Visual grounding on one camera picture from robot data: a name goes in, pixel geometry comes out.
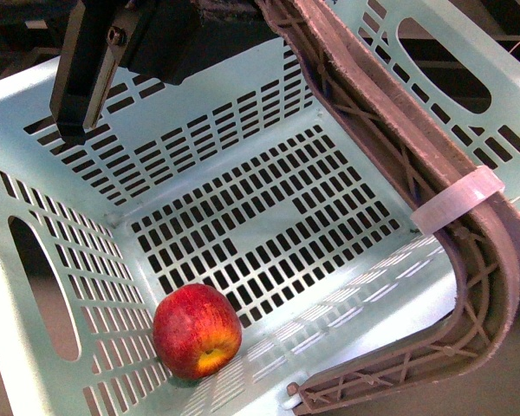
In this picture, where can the black gripper top view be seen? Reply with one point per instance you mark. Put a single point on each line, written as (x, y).
(94, 43)

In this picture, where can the light teal plastic basket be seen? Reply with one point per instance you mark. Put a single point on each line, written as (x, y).
(239, 179)

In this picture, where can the red apple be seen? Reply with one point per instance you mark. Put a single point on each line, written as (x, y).
(196, 331)

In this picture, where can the brown basket handle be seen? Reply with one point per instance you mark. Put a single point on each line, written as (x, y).
(420, 162)

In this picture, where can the white clip on handle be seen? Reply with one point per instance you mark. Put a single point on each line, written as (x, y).
(457, 200)

